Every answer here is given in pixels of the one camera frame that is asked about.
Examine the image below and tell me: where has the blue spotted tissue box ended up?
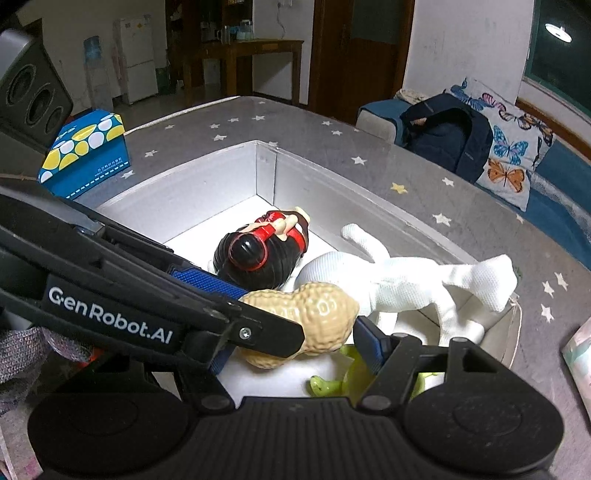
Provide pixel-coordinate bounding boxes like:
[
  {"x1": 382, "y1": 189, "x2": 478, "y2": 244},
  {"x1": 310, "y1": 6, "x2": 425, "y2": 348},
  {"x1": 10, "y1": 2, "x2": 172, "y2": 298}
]
[{"x1": 38, "y1": 110, "x2": 132, "y2": 202}]

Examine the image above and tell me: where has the butterfly print pillow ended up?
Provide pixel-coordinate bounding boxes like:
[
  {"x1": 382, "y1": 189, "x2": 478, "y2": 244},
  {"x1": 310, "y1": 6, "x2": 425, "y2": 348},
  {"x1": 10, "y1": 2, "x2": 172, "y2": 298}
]
[{"x1": 450, "y1": 76, "x2": 555, "y2": 213}]

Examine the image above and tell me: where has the beige peanut toy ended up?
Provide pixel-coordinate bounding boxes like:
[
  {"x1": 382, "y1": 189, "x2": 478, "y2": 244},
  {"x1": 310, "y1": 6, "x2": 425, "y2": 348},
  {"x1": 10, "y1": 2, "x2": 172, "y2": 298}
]
[{"x1": 238, "y1": 282, "x2": 361, "y2": 370}]

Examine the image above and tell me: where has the green frog toy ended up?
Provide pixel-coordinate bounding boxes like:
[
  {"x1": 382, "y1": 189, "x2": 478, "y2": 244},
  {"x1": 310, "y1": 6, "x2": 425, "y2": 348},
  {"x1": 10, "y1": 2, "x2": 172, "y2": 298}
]
[{"x1": 309, "y1": 344, "x2": 446, "y2": 400}]

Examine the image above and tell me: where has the dark window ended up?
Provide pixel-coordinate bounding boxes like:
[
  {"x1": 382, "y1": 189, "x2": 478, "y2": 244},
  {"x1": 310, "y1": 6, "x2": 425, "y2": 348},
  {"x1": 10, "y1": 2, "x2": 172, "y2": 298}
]
[{"x1": 524, "y1": 0, "x2": 591, "y2": 100}]

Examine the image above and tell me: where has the water dispenser with bottle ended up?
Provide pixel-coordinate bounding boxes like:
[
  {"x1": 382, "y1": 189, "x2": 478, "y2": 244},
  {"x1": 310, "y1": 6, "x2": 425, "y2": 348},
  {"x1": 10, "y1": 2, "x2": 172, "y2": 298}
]
[{"x1": 83, "y1": 36, "x2": 114, "y2": 112}]

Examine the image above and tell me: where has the wooden desk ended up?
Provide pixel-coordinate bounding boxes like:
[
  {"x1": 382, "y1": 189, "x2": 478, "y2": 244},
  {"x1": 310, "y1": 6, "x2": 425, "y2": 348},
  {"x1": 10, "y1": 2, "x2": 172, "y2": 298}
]
[{"x1": 182, "y1": 39, "x2": 304, "y2": 100}]

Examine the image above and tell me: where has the white refrigerator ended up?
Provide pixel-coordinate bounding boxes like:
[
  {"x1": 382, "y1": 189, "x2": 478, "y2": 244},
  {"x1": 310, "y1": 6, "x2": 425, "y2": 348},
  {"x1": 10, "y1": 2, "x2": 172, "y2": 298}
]
[{"x1": 119, "y1": 17, "x2": 158, "y2": 104}]

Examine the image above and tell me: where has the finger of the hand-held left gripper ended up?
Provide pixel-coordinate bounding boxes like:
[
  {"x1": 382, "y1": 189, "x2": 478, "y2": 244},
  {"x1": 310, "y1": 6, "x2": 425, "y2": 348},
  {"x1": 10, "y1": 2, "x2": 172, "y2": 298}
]
[
  {"x1": 99, "y1": 225, "x2": 246, "y2": 302},
  {"x1": 185, "y1": 299, "x2": 306, "y2": 376}
]

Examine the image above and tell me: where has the wooden door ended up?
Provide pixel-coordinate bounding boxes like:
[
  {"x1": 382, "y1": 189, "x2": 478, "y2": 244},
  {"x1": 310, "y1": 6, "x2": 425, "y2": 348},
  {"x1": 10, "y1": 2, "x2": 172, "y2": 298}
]
[{"x1": 308, "y1": 0, "x2": 416, "y2": 123}]

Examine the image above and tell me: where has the person's left forearm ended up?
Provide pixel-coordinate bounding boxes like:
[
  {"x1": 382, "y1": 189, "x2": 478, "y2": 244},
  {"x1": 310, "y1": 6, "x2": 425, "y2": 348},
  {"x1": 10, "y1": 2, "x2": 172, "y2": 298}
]
[{"x1": 0, "y1": 327, "x2": 93, "y2": 407}]

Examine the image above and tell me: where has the white cardboard box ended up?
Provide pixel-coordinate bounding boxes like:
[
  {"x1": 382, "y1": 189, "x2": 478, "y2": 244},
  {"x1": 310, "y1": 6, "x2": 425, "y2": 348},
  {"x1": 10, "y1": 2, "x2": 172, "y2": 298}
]
[{"x1": 95, "y1": 140, "x2": 522, "y2": 402}]

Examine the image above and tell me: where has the black and red figure toy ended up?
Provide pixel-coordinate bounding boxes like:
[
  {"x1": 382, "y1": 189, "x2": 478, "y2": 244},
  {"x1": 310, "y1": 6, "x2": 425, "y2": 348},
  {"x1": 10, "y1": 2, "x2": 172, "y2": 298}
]
[{"x1": 208, "y1": 206, "x2": 310, "y2": 291}]

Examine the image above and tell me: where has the white plush rabbit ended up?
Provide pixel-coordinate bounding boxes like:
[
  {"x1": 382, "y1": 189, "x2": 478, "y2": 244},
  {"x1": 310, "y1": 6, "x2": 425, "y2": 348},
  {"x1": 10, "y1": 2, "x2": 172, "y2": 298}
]
[{"x1": 295, "y1": 224, "x2": 518, "y2": 347}]

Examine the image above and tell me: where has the dark storage shelf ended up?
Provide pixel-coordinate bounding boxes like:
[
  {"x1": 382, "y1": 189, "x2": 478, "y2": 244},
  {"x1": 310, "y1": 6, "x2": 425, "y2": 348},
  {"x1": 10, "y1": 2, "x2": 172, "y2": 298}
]
[{"x1": 165, "y1": 0, "x2": 254, "y2": 47}]

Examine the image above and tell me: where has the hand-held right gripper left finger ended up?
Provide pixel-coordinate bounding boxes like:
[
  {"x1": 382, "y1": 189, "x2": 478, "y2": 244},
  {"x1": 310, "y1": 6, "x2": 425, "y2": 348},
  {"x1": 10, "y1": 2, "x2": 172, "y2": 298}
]
[{"x1": 178, "y1": 348, "x2": 237, "y2": 412}]

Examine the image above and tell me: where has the blue sofa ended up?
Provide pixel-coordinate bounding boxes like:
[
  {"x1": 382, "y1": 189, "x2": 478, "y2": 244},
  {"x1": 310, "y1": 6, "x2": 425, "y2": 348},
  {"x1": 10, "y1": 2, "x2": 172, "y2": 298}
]
[{"x1": 355, "y1": 99, "x2": 591, "y2": 273}]

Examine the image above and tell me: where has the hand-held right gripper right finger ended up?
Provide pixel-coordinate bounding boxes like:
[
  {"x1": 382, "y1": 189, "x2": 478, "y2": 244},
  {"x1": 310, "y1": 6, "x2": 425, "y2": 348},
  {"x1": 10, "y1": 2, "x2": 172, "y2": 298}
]
[{"x1": 353, "y1": 316, "x2": 509, "y2": 411}]

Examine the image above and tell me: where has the dark blue backpack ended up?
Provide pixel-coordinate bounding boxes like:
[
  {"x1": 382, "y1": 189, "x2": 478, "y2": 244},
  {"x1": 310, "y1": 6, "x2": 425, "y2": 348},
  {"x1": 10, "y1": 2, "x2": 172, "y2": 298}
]
[{"x1": 399, "y1": 95, "x2": 494, "y2": 183}]

